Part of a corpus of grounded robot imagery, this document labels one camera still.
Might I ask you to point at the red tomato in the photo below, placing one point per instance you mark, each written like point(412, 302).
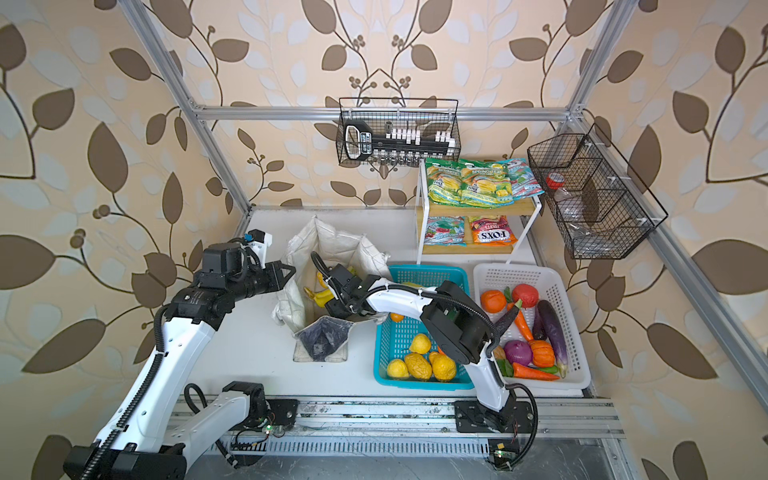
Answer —
point(526, 295)

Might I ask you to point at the purple eggplant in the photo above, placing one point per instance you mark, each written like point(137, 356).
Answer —
point(548, 324)

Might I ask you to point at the pink teal snack bag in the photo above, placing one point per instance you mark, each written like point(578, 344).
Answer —
point(523, 182)

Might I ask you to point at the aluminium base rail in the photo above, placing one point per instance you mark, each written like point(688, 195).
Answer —
point(413, 426)

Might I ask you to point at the red green candy bag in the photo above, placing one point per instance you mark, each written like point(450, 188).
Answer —
point(445, 231)

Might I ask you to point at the single yellow banana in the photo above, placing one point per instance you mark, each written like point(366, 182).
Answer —
point(320, 297)

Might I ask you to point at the yellow bumpy lemon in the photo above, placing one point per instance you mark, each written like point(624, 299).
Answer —
point(418, 366)

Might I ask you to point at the yellow round lemon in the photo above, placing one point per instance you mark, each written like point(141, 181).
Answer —
point(444, 369)

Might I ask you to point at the dark zucchini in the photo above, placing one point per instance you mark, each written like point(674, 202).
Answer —
point(507, 319)

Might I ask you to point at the orange Fox's candy bag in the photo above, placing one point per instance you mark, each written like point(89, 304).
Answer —
point(492, 231)

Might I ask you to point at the small yellow lemon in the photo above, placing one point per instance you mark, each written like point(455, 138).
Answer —
point(397, 369)

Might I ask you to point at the black wire basket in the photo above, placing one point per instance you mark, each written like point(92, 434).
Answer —
point(432, 114)
point(620, 210)

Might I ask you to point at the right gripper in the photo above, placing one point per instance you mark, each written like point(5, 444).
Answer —
point(334, 309)

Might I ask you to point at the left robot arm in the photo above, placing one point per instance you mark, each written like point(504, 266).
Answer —
point(136, 442)

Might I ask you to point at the orange fruit white basket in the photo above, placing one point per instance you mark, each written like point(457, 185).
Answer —
point(493, 301)

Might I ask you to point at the plastic bottle red cap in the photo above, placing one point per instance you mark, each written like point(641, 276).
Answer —
point(568, 204)

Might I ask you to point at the orange carrot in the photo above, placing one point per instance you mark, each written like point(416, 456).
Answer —
point(522, 326)
point(524, 372)

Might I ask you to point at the black tool in basket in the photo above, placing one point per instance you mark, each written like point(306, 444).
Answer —
point(360, 140)

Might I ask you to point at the teal plastic basket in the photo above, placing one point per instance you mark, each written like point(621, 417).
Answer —
point(393, 339)

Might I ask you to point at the black wire basket right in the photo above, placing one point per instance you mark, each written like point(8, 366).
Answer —
point(620, 210)

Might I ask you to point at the green pepper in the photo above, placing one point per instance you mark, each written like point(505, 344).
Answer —
point(505, 367)

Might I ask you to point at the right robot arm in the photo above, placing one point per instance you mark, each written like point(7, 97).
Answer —
point(460, 328)

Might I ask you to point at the black wire basket centre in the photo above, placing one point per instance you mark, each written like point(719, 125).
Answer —
point(432, 114)

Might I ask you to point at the white wooden shelf rack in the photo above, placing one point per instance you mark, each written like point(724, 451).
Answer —
point(526, 210)

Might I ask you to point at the white canvas grocery bag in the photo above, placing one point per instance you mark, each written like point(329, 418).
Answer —
point(302, 305)

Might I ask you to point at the purple onion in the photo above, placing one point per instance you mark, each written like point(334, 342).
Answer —
point(518, 351)

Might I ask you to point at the white plastic basket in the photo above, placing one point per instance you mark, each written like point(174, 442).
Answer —
point(551, 289)

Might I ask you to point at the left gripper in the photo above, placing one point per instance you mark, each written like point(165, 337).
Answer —
point(275, 279)

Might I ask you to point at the small orange pumpkin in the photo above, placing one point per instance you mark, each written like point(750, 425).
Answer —
point(543, 355)

